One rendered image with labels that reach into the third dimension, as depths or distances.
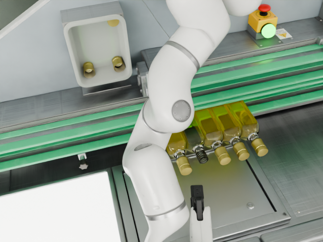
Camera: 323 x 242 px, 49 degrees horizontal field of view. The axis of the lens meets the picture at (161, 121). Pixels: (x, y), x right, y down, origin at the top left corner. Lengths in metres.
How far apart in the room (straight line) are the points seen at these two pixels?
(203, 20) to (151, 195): 0.34
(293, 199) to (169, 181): 0.61
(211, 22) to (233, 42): 0.54
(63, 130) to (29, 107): 0.15
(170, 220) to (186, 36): 0.35
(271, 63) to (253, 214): 0.47
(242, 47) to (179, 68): 0.57
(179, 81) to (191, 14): 0.12
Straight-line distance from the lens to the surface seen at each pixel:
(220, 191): 1.14
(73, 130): 1.12
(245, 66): 1.17
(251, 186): 1.16
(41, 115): 1.18
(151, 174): 0.66
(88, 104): 1.17
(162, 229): 0.70
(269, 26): 1.23
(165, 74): 0.65
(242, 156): 1.06
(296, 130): 1.41
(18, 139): 1.16
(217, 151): 1.06
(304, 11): 1.40
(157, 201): 0.68
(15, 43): 1.17
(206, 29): 0.70
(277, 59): 1.21
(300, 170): 1.29
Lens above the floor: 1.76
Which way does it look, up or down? 45 degrees down
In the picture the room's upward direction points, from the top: 159 degrees clockwise
